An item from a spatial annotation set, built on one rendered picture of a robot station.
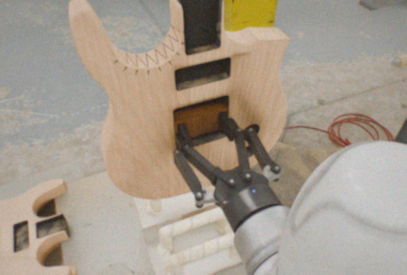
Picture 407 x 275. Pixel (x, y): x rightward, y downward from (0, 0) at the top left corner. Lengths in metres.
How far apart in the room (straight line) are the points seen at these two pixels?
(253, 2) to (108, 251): 1.38
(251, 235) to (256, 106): 0.27
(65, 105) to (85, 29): 2.65
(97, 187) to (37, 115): 1.92
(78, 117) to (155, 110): 2.40
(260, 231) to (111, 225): 0.75
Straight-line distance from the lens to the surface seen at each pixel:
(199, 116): 0.59
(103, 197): 1.19
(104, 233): 1.12
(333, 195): 0.24
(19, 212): 1.17
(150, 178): 0.66
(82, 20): 0.45
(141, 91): 0.52
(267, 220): 0.44
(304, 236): 0.27
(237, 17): 1.92
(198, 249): 0.92
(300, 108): 2.96
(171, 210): 1.02
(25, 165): 2.72
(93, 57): 0.48
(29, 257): 1.08
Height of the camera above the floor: 1.87
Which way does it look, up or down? 44 degrees down
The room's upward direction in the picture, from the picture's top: straight up
